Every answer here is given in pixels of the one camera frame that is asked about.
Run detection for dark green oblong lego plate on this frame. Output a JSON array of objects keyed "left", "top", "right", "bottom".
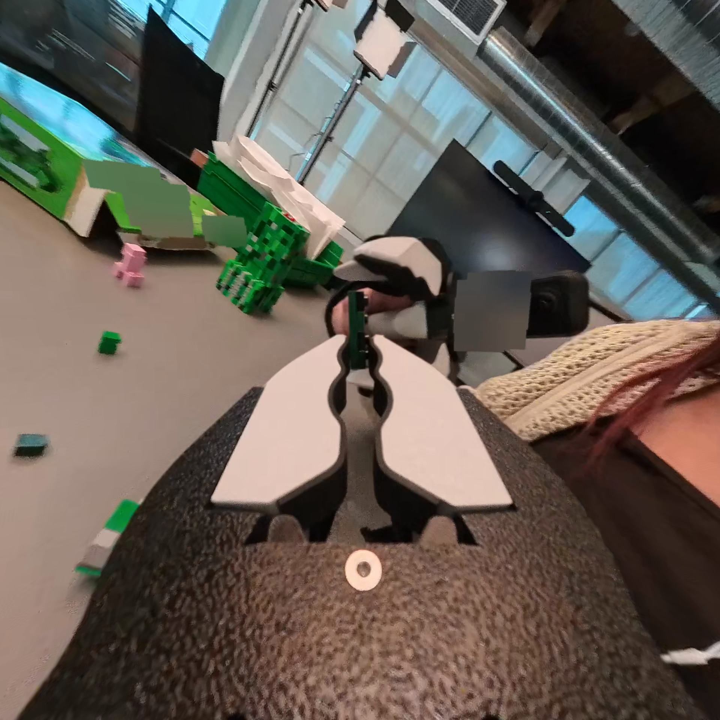
[{"left": 347, "top": 291, "right": 370, "bottom": 370}]

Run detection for silver ventilation duct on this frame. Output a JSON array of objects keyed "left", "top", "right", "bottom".
[
  {"left": 477, "top": 25, "right": 720, "bottom": 285},
  {"left": 610, "top": 0, "right": 720, "bottom": 110}
]

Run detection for large gridded window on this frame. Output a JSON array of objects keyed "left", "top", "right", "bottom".
[{"left": 247, "top": 22, "right": 507, "bottom": 226}]

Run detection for white drawstring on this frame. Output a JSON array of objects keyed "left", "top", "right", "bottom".
[{"left": 661, "top": 646, "right": 720, "bottom": 668}]

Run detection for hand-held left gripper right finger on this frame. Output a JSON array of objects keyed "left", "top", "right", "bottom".
[{"left": 371, "top": 336, "right": 514, "bottom": 514}]

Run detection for crumpled white paper bags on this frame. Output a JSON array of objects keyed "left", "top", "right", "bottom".
[{"left": 213, "top": 134, "right": 347, "bottom": 254}]

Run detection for studio light on stand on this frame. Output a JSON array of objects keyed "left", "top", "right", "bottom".
[{"left": 297, "top": 10, "right": 418, "bottom": 186}]

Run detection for green lego creeper model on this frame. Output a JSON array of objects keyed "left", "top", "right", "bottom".
[{"left": 216, "top": 201, "right": 310, "bottom": 316}]

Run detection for white air vent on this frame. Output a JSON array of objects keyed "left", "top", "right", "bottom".
[{"left": 415, "top": 0, "right": 507, "bottom": 47}]

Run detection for person's right forearm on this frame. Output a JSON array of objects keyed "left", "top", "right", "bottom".
[{"left": 474, "top": 319, "right": 720, "bottom": 443}]

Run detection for person's dark top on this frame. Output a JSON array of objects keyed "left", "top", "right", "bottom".
[{"left": 529, "top": 433, "right": 720, "bottom": 720}]

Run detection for green lego set box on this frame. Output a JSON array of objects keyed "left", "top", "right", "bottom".
[{"left": 0, "top": 96, "right": 141, "bottom": 237}]

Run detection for large green lego structure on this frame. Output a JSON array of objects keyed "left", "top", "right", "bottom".
[{"left": 197, "top": 151, "right": 345, "bottom": 290}]

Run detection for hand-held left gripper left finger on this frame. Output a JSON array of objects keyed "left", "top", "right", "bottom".
[{"left": 211, "top": 336, "right": 347, "bottom": 513}]

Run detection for person's right hand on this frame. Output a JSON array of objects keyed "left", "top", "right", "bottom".
[{"left": 331, "top": 288, "right": 417, "bottom": 336}]

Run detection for black video bar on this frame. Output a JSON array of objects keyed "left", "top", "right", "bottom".
[{"left": 494, "top": 160, "right": 576, "bottom": 237}]

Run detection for green white lego assembly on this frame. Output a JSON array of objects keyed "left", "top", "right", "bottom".
[{"left": 75, "top": 498, "right": 141, "bottom": 578}]

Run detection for pink lego pig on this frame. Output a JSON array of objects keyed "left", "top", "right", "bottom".
[{"left": 112, "top": 243, "right": 148, "bottom": 289}]

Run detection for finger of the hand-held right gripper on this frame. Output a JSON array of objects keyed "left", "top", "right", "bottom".
[
  {"left": 334, "top": 243, "right": 447, "bottom": 300},
  {"left": 353, "top": 236, "right": 430, "bottom": 270}
]

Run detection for large black television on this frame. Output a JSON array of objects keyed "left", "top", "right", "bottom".
[{"left": 388, "top": 139, "right": 591, "bottom": 293}]

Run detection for black monitor screen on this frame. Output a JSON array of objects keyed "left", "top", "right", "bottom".
[{"left": 135, "top": 4, "right": 226, "bottom": 175}]

